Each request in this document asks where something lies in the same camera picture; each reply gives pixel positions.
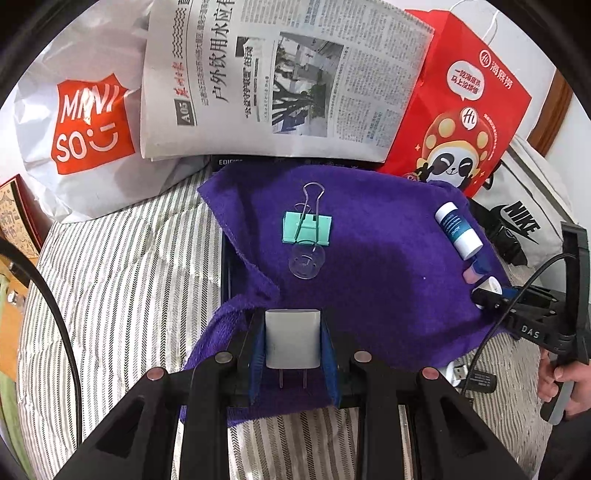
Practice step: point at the person's right hand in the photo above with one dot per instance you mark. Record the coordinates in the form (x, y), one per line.
(579, 392)

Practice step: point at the white round plug adapter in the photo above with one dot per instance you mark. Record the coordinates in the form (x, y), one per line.
(455, 374)

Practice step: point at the blue white bottle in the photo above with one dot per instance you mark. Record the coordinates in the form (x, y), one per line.
(457, 228)

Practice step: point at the brown patterned box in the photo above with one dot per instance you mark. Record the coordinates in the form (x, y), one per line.
(21, 217)

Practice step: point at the folded newspaper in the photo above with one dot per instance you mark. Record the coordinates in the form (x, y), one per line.
(277, 83)

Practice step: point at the blue pink lip balm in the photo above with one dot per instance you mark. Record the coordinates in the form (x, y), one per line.
(475, 270)

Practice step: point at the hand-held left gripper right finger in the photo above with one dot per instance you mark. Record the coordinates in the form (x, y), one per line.
(330, 364)

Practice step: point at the white tape roll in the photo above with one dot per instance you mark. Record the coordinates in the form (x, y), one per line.
(490, 284)

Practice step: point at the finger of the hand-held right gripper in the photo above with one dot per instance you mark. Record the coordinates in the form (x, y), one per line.
(510, 295)

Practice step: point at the purple towel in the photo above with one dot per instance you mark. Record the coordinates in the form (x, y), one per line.
(378, 277)

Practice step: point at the red paper bag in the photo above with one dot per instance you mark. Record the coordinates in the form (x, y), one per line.
(457, 115)

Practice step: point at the green binder clip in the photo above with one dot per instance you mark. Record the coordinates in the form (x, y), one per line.
(307, 228)

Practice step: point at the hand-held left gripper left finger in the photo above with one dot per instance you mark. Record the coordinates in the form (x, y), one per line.
(256, 364)

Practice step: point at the person's right forearm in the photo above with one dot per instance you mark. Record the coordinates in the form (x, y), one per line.
(570, 447)

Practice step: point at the white waist bag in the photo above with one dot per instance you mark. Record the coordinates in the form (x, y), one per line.
(521, 194)

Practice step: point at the green cloth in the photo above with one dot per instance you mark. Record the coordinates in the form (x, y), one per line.
(9, 369)

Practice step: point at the striped bed sheet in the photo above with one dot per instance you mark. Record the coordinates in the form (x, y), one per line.
(124, 300)

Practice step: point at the white charger plug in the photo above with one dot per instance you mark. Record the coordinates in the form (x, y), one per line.
(292, 337)

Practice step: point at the wooden door frame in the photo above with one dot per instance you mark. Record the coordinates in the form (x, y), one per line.
(551, 110)

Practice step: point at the white plastic shopping bag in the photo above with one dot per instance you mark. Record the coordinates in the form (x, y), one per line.
(83, 120)

